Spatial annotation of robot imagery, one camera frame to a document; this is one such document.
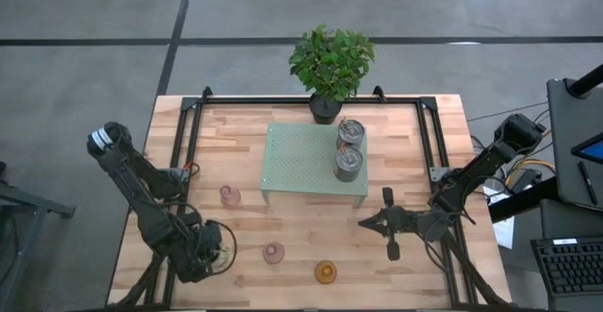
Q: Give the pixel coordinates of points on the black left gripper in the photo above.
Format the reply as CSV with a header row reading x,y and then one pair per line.
x,y
195,255

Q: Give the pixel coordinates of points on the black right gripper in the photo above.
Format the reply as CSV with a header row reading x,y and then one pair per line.
x,y
400,221

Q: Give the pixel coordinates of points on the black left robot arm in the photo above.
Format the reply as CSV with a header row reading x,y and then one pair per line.
x,y
132,175

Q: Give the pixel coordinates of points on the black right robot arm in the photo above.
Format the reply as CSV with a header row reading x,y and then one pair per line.
x,y
476,166

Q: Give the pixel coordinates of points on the pale green perforated metal shelf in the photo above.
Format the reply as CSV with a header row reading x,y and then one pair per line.
x,y
297,161

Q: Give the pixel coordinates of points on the white paper sheet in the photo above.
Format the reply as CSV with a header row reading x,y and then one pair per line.
x,y
505,232

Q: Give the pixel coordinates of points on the black plant pot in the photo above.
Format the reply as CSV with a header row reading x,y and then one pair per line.
x,y
325,111

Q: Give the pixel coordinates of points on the black power adapter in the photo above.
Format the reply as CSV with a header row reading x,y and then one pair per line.
x,y
525,180

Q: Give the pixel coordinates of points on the grey keyboard shelf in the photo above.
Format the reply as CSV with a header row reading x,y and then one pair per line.
x,y
560,218

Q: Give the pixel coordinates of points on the green leafy plant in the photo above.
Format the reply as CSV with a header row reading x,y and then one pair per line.
x,y
332,62

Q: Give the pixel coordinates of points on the black keyboard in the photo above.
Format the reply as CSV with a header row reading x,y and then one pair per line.
x,y
570,265

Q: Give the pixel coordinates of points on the black pen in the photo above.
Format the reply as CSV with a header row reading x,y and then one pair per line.
x,y
587,182

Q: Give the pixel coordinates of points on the grey desk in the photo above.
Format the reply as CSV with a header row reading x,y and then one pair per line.
x,y
570,128

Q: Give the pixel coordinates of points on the tablet with blue screen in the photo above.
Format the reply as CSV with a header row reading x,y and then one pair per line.
x,y
591,149

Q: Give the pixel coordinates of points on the black monitor pole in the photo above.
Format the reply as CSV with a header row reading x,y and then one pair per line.
x,y
586,81

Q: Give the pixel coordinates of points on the silver mounting bracket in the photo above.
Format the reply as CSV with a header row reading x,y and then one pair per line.
x,y
435,174

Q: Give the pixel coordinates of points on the black aluminium table frame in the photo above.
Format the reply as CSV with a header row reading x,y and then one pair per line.
x,y
282,100

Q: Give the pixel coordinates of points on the grey metal cart frame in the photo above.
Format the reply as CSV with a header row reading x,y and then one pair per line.
x,y
28,203

